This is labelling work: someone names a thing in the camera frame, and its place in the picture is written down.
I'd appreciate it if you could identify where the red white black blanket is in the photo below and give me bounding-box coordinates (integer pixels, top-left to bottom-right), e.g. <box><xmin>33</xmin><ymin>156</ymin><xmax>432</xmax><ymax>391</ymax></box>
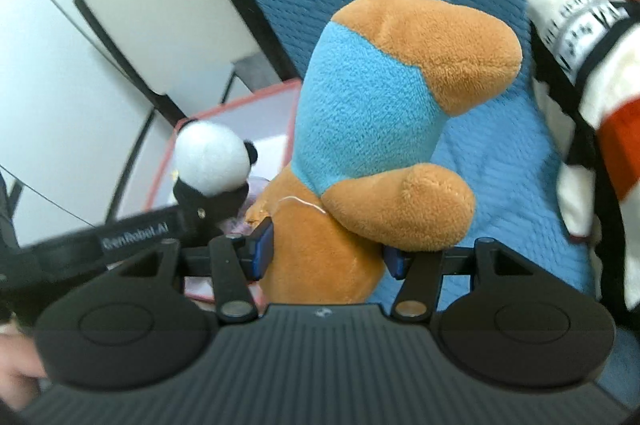
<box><xmin>515</xmin><ymin>0</ymin><xmax>640</xmax><ymax>321</ymax></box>

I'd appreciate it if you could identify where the panda plush toy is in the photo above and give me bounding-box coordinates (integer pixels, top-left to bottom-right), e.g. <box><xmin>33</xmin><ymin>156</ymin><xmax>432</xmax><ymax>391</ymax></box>
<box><xmin>171</xmin><ymin>118</ymin><xmax>261</xmax><ymax>226</ymax></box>

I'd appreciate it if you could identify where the brown and blue plush toy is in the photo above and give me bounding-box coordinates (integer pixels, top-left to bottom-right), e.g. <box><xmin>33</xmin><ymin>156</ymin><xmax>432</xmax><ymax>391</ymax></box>
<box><xmin>244</xmin><ymin>0</ymin><xmax>524</xmax><ymax>306</ymax></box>

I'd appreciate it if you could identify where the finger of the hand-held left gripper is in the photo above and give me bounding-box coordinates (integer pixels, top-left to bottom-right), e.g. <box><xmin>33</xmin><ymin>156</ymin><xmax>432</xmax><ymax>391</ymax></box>
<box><xmin>172</xmin><ymin>197</ymin><xmax>232</xmax><ymax>240</ymax></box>

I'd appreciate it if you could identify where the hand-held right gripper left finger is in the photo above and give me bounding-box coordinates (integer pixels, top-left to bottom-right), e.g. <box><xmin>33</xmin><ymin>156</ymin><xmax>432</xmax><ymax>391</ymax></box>
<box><xmin>117</xmin><ymin>216</ymin><xmax>277</xmax><ymax>324</ymax></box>

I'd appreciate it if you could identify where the person's left hand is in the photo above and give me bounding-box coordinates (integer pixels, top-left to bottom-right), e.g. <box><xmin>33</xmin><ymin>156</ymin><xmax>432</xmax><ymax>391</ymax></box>
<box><xmin>0</xmin><ymin>332</ymin><xmax>48</xmax><ymax>412</ymax></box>

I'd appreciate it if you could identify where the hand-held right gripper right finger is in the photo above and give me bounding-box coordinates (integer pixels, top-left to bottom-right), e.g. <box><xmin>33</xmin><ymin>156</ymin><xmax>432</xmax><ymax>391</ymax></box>
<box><xmin>382</xmin><ymin>237</ymin><xmax>532</xmax><ymax>322</ymax></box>

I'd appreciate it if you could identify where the white cabinet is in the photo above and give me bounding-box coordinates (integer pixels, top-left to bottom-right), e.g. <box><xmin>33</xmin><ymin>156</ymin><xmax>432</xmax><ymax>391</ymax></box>
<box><xmin>0</xmin><ymin>0</ymin><xmax>211</xmax><ymax>246</ymax></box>

